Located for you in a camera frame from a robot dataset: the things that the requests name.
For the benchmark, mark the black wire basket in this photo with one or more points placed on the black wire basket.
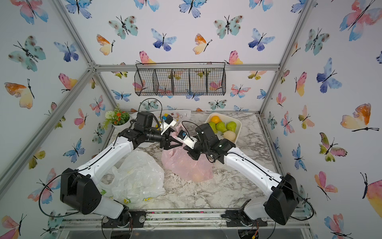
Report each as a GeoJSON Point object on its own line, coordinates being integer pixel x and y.
{"type": "Point", "coordinates": [180, 79]}

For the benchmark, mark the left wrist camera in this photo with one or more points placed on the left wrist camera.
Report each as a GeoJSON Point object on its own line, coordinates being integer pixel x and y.
{"type": "Point", "coordinates": [167, 122]}

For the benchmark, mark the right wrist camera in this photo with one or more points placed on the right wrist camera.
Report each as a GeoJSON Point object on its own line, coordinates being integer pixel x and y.
{"type": "Point", "coordinates": [189, 141]}

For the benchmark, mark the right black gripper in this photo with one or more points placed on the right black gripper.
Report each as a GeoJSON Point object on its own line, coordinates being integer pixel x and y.
{"type": "Point", "coordinates": [191, 153]}

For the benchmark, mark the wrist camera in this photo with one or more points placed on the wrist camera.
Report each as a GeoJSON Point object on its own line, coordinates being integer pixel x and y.
{"type": "Point", "coordinates": [167, 122]}
{"type": "Point", "coordinates": [189, 141]}

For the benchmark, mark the green pear left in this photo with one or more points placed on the green pear left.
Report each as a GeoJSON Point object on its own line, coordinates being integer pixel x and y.
{"type": "Point", "coordinates": [213, 127]}

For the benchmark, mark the beige pear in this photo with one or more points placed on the beige pear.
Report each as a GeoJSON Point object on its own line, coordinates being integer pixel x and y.
{"type": "Point", "coordinates": [229, 135]}
{"type": "Point", "coordinates": [198, 177]}

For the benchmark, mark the green pear right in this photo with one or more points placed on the green pear right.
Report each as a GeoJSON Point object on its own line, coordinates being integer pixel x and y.
{"type": "Point", "coordinates": [231, 126]}

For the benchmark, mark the green pear middle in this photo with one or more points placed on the green pear middle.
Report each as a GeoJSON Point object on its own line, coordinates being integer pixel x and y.
{"type": "Point", "coordinates": [221, 127]}

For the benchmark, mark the white plastic tray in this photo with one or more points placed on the white plastic tray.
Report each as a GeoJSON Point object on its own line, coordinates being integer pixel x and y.
{"type": "Point", "coordinates": [226, 119]}

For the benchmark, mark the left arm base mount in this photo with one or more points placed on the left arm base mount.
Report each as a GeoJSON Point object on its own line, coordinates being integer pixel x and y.
{"type": "Point", "coordinates": [127, 219]}

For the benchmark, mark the green pear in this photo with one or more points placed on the green pear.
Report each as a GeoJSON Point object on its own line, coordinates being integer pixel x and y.
{"type": "Point", "coordinates": [221, 127]}
{"type": "Point", "coordinates": [213, 127]}
{"type": "Point", "coordinates": [231, 126]}

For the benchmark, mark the white printed plastic bag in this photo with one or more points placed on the white printed plastic bag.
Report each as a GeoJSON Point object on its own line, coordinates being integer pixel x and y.
{"type": "Point", "coordinates": [178, 115]}

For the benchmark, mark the pink plastic bag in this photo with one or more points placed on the pink plastic bag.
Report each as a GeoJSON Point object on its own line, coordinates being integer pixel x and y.
{"type": "Point", "coordinates": [178, 161]}

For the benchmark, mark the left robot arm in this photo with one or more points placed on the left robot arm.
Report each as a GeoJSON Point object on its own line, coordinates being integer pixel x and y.
{"type": "Point", "coordinates": [79, 186]}

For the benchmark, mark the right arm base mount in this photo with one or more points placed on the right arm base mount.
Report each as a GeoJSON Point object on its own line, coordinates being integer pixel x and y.
{"type": "Point", "coordinates": [238, 218]}

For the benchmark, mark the potted flower plant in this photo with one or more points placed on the potted flower plant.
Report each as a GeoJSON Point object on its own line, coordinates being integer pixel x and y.
{"type": "Point", "coordinates": [116, 117]}

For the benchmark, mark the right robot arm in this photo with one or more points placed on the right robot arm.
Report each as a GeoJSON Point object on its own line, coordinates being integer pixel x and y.
{"type": "Point", "coordinates": [281, 191]}

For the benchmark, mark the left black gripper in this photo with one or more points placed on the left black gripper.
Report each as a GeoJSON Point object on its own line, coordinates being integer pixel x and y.
{"type": "Point", "coordinates": [167, 144]}

